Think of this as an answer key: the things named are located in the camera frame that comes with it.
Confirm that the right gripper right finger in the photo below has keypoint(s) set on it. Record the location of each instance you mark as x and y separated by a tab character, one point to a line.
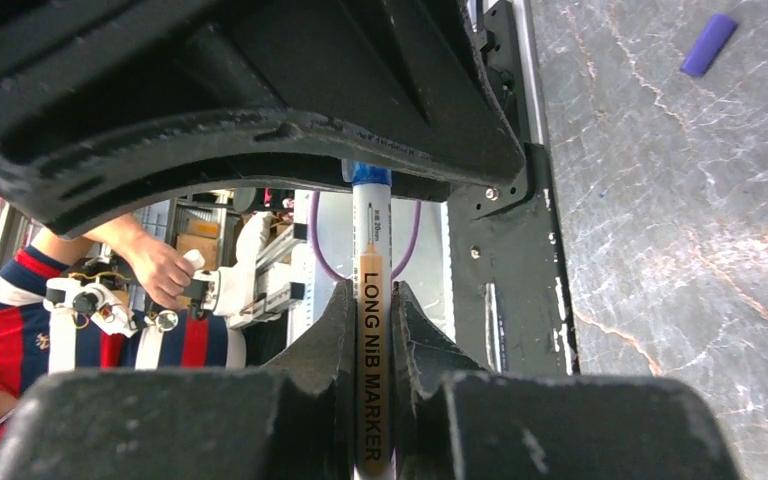
457	420

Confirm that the blue capped white marker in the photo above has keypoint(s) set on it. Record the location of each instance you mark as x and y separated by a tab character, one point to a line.
372	282

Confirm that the cardboard boxes in background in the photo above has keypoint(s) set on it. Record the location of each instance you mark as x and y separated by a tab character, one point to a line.
193	233

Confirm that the purple pen cap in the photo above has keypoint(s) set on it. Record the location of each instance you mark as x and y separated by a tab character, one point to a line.
714	36

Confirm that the operator bare hand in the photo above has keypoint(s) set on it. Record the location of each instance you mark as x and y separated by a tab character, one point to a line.
162	271

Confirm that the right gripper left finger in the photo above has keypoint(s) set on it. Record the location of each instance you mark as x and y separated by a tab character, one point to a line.
288	419

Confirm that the operator striped shirt torso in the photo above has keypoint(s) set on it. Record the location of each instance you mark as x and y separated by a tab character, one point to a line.
35	342

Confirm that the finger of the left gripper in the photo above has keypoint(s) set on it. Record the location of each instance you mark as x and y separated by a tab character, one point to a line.
109	106

